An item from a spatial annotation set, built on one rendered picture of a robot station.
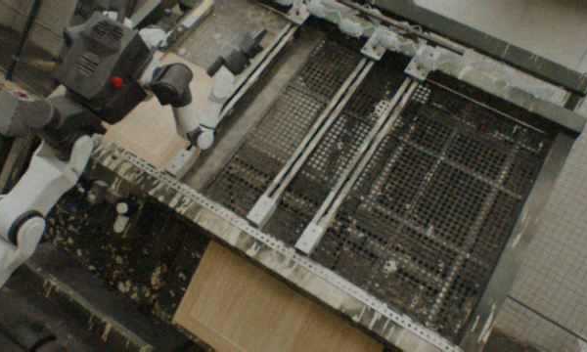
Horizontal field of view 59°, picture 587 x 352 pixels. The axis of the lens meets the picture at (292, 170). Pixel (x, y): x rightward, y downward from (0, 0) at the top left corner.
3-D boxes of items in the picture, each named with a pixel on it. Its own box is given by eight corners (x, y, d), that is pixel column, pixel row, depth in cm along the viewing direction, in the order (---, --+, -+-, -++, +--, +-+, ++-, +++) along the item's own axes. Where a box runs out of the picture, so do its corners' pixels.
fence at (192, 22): (86, 128, 247) (83, 124, 243) (207, 4, 285) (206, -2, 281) (94, 133, 246) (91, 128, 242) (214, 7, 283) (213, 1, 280)
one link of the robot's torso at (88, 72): (99, 110, 175) (161, 28, 183) (26, 67, 184) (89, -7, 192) (134, 144, 202) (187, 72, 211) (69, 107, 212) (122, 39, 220)
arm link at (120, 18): (129, 11, 236) (123, 35, 236) (106, 1, 229) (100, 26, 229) (139, 8, 228) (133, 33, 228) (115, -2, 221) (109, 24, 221)
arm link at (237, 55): (254, 39, 203) (234, 63, 204) (270, 53, 209) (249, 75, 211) (243, 27, 212) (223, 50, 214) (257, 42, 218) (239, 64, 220)
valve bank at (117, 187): (22, 189, 228) (41, 139, 225) (46, 187, 242) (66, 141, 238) (107, 246, 215) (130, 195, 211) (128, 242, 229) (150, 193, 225)
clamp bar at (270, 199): (244, 221, 223) (238, 197, 202) (376, 40, 270) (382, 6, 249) (263, 233, 220) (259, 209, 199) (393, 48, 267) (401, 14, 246)
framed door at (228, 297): (174, 318, 251) (172, 319, 249) (222, 218, 243) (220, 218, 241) (338, 429, 227) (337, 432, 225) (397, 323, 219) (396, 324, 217)
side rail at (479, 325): (451, 351, 202) (458, 346, 192) (548, 144, 245) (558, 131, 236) (470, 363, 199) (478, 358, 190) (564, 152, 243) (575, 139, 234)
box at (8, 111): (-15, 125, 227) (0, 88, 224) (8, 127, 238) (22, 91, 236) (5, 138, 224) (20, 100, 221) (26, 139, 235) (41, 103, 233)
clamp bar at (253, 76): (163, 174, 234) (150, 146, 213) (303, 9, 281) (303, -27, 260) (181, 184, 232) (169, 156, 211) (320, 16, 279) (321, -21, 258)
